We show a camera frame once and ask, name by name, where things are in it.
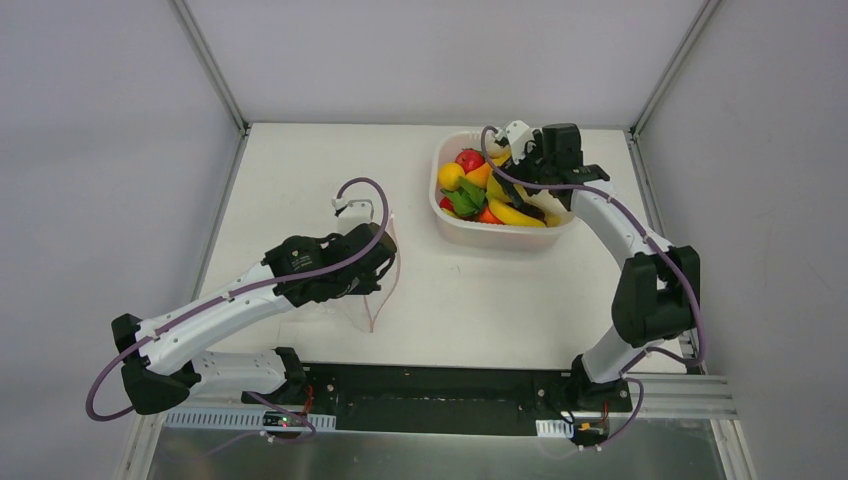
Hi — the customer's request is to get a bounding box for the orange toy mango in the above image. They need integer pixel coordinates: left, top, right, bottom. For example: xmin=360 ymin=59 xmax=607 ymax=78
xmin=465 ymin=162 xmax=492 ymax=190

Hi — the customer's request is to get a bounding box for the clear zip top bag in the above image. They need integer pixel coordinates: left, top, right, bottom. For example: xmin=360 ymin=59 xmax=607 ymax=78
xmin=277 ymin=230 xmax=400 ymax=333

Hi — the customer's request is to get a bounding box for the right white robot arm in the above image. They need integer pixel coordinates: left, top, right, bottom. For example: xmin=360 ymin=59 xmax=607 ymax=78
xmin=480 ymin=121 xmax=700 ymax=410

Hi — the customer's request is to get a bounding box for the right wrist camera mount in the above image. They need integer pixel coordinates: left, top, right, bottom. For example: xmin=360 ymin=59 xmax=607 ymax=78
xmin=494 ymin=120 xmax=535 ymax=161

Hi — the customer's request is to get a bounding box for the yellow toy lemon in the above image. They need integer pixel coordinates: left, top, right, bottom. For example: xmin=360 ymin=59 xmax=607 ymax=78
xmin=437 ymin=162 xmax=465 ymax=192

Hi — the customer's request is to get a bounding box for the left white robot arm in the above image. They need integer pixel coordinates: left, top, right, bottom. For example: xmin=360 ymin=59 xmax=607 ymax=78
xmin=111 ymin=223 xmax=398 ymax=415

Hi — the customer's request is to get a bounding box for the yellow toy cabbage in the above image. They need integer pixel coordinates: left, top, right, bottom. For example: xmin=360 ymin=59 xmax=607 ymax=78
xmin=486 ymin=153 xmax=528 ymax=205

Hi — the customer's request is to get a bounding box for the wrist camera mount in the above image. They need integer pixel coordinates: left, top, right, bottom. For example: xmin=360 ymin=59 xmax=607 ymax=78
xmin=494 ymin=120 xmax=535 ymax=161
xmin=332 ymin=198 xmax=375 ymax=235

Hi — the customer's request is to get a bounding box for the orange toy carrot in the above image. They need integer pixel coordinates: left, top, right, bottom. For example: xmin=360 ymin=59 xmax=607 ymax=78
xmin=477 ymin=206 xmax=503 ymax=225

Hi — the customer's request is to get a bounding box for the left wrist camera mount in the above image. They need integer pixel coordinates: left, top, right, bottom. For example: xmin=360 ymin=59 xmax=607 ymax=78
xmin=332 ymin=198 xmax=375 ymax=235

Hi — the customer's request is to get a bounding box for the red toy apple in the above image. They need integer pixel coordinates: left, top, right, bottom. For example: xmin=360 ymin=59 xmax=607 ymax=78
xmin=454 ymin=149 xmax=486 ymax=174

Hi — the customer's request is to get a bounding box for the white plastic basket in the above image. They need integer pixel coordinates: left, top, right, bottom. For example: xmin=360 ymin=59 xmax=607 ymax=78
xmin=428 ymin=130 xmax=578 ymax=252

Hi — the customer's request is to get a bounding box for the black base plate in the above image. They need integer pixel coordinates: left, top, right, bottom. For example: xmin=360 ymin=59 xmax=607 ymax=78
xmin=266 ymin=363 xmax=632 ymax=436

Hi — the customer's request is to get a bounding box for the green toy leaf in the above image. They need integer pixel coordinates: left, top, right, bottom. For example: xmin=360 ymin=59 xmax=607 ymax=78
xmin=441 ymin=177 xmax=487 ymax=218

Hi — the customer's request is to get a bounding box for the yellow toy banana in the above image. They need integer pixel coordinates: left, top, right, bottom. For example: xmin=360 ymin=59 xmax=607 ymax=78
xmin=488 ymin=200 xmax=547 ymax=228

